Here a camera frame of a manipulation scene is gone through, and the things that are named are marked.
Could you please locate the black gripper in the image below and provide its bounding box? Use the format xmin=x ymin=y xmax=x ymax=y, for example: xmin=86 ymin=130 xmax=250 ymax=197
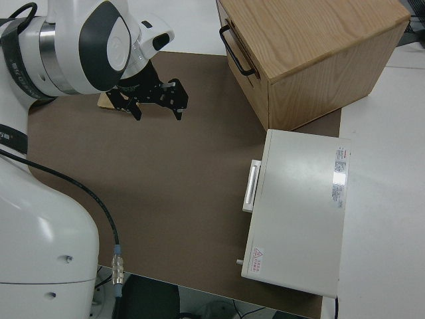
xmin=106 ymin=62 xmax=189 ymax=122

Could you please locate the black cable with metal connector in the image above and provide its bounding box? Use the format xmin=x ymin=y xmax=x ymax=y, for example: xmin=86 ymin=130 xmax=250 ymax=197
xmin=0 ymin=148 xmax=127 ymax=319

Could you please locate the brown table mat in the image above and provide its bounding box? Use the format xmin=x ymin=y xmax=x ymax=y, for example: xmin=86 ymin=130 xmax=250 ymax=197
xmin=27 ymin=51 xmax=343 ymax=319

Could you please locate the black metal drawer handle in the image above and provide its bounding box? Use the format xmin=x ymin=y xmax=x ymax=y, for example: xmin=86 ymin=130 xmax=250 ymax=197
xmin=218 ymin=25 xmax=256 ymax=76

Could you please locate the black object under table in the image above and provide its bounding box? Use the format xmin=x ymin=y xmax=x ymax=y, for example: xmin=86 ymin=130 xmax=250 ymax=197
xmin=122 ymin=274 xmax=181 ymax=319

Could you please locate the white oven door handle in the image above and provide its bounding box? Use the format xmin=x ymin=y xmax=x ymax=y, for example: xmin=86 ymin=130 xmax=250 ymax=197
xmin=242 ymin=160 xmax=262 ymax=213

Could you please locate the light wooden drawer cabinet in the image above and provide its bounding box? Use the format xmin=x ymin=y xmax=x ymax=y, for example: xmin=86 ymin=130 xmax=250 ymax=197
xmin=215 ymin=0 xmax=411 ymax=131

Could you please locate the white toaster oven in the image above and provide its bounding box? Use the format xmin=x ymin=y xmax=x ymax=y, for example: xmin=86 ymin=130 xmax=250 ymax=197
xmin=236 ymin=128 xmax=352 ymax=298

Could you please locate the wooden mug stand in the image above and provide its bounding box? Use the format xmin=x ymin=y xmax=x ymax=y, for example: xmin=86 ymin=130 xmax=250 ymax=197
xmin=97 ymin=92 xmax=116 ymax=110

